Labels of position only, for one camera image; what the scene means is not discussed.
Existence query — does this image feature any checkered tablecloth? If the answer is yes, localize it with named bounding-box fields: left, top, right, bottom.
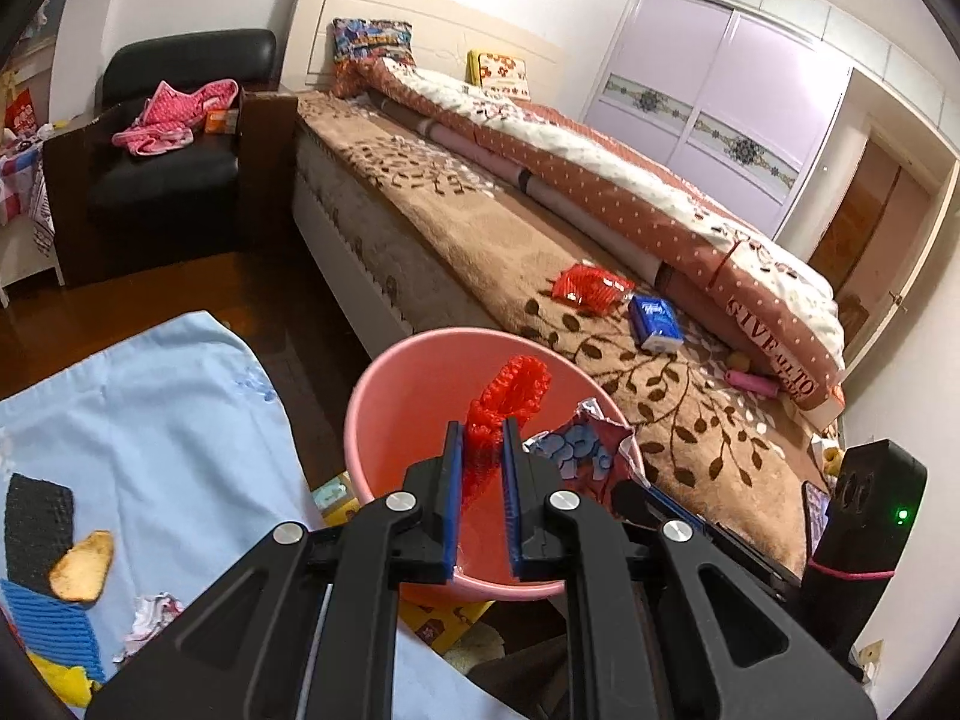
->
left=0, top=144, right=53, bottom=248

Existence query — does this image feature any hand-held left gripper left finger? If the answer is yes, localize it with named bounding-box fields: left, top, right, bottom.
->
left=85, top=420, right=462, bottom=720

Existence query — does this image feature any orange polka-dot quilt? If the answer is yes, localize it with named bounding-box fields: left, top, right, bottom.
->
left=330, top=56, right=845, bottom=413

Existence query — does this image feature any blue tissue pack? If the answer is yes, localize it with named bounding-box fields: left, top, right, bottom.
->
left=628, top=294, right=683, bottom=352

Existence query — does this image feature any yellow box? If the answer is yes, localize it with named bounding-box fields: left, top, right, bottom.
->
left=397, top=600, right=496, bottom=650

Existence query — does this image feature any black leather armchair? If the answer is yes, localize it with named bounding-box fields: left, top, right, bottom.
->
left=43, top=28, right=301, bottom=286

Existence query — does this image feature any pink dotted clothing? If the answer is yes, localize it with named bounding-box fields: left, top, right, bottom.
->
left=112, top=79, right=239, bottom=157

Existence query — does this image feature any black foam net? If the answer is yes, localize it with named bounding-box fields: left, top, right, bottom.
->
left=4, top=472, right=76, bottom=597

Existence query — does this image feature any brown floral blanket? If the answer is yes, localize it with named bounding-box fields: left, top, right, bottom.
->
left=296, top=94, right=833, bottom=571

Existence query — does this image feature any orange peel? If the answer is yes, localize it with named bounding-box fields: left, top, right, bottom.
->
left=49, top=530, right=115, bottom=602

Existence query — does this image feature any yellow floral pillow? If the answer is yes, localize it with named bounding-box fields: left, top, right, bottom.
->
left=465, top=49, right=533, bottom=101

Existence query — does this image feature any light blue cloth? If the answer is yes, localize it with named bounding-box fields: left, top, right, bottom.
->
left=0, top=310, right=526, bottom=720

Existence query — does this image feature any blue white snack wrapper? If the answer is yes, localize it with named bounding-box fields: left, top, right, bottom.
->
left=523, top=397, right=650, bottom=511

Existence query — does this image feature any pink cylinder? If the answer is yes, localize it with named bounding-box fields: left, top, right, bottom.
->
left=724, top=367, right=782, bottom=398

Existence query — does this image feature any rolled pink mat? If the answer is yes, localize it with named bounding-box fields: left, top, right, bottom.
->
left=367, top=90, right=676, bottom=293

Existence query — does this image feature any lilac sliding wardrobe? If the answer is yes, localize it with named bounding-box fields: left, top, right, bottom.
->
left=583, top=0, right=960, bottom=241

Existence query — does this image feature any blue foam net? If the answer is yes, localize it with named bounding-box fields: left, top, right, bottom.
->
left=0, top=577, right=106, bottom=683

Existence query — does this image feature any red foam net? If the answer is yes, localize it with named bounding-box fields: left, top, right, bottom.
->
left=465, top=355, right=552, bottom=518

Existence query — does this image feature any checkered cloth table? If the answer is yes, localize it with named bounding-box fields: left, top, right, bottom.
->
left=0, top=142, right=59, bottom=308

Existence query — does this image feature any crumpled white red paper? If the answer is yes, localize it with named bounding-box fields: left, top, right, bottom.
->
left=114, top=592, right=185, bottom=665

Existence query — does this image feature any red bag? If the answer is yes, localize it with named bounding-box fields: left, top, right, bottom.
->
left=4, top=88, right=37, bottom=137

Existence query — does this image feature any cream wooden bed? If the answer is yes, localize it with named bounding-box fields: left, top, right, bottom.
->
left=279, top=0, right=848, bottom=578

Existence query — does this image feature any brown wooden door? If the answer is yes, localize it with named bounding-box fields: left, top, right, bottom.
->
left=806, top=116, right=931, bottom=346

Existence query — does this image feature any colourful printed pillow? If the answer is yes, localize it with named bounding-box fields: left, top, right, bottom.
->
left=330, top=17, right=415, bottom=98

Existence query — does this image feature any red snack packet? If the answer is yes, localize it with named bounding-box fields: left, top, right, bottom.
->
left=551, top=264, right=635, bottom=314

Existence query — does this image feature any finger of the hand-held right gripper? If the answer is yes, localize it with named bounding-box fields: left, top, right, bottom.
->
left=610, top=478, right=680, bottom=537
left=646, top=484, right=707, bottom=527

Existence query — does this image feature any pink plastic bucket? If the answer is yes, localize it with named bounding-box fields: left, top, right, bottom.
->
left=343, top=328, right=646, bottom=605

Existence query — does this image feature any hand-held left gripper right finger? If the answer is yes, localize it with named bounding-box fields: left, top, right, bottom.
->
left=501, top=417, right=878, bottom=720

